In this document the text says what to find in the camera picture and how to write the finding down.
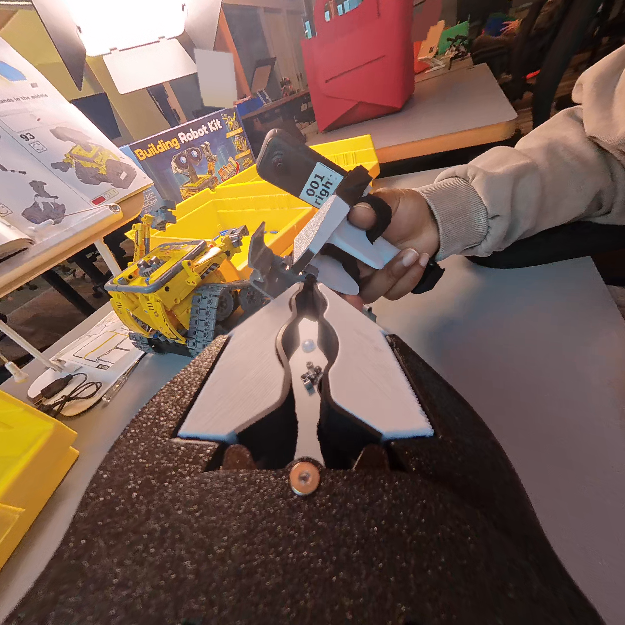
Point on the softbox light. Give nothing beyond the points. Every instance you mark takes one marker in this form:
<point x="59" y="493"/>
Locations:
<point x="127" y="24"/>

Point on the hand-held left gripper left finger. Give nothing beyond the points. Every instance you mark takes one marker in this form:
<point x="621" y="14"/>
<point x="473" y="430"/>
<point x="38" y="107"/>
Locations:
<point x="244" y="391"/>

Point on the yellow storage bin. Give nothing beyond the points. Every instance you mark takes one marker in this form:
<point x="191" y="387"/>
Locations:
<point x="29" y="469"/>

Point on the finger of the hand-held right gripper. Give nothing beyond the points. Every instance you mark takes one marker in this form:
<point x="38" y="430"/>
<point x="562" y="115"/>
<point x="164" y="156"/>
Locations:
<point x="320" y="229"/>
<point x="339" y="278"/>

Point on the person's right forearm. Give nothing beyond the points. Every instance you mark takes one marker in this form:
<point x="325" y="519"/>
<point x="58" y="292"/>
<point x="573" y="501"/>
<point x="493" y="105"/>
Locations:
<point x="518" y="190"/>

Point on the small grey connector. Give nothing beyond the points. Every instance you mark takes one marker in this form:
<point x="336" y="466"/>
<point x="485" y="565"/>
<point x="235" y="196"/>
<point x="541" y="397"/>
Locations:
<point x="312" y="376"/>

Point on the printed paper sheets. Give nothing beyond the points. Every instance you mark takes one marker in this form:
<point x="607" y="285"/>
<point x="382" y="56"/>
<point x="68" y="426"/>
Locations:
<point x="98" y="347"/>

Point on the person's right hand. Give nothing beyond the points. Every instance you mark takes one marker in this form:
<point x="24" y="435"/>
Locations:
<point x="410" y="229"/>

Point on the instruction booklet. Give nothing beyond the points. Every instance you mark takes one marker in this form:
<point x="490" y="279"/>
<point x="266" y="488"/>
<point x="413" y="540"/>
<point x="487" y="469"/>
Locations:
<point x="59" y="146"/>

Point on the yellow tracked toy robot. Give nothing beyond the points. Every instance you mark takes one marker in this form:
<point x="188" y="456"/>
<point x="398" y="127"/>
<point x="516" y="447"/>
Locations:
<point x="161" y="283"/>

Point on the grey toy frame piece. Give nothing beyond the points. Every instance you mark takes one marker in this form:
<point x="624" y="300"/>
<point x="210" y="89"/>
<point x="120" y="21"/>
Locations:
<point x="266" y="264"/>

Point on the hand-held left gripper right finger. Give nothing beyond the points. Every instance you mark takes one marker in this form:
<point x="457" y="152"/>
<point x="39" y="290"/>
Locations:
<point x="376" y="391"/>

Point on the blue toy set box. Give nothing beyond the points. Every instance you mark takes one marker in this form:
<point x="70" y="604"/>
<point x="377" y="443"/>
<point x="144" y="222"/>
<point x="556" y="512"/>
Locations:
<point x="156" y="156"/>

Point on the clear round stud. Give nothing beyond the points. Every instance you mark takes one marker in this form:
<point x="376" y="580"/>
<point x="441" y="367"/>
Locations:
<point x="309" y="345"/>

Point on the black tripod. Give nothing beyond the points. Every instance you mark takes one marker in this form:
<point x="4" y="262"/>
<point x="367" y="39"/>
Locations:
<point x="547" y="49"/>

